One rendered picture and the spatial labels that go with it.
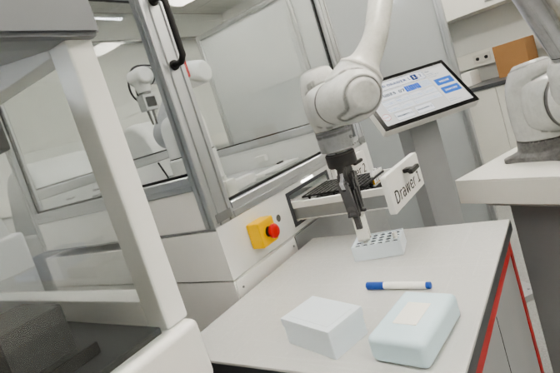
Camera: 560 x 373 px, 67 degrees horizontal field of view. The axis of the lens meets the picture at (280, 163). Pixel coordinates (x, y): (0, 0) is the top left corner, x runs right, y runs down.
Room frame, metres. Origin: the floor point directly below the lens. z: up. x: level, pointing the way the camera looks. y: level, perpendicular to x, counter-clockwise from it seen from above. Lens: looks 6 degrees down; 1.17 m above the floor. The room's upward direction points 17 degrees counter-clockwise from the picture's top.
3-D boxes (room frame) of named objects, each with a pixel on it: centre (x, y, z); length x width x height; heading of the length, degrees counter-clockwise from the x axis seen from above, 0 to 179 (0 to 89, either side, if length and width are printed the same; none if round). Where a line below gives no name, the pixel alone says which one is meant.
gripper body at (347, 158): (1.06, -0.15, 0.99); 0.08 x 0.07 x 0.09; 156
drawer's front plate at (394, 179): (1.25, -0.34, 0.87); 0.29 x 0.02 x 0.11; 144
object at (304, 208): (1.38, -0.17, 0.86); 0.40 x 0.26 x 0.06; 54
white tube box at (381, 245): (1.06, -0.18, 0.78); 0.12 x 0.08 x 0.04; 67
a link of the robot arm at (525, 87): (1.20, -0.76, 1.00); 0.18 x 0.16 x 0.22; 11
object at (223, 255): (1.76, 0.29, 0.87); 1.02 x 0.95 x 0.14; 144
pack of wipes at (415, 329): (0.65, -0.13, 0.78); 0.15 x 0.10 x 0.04; 138
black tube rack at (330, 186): (1.37, -0.18, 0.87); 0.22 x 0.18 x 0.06; 54
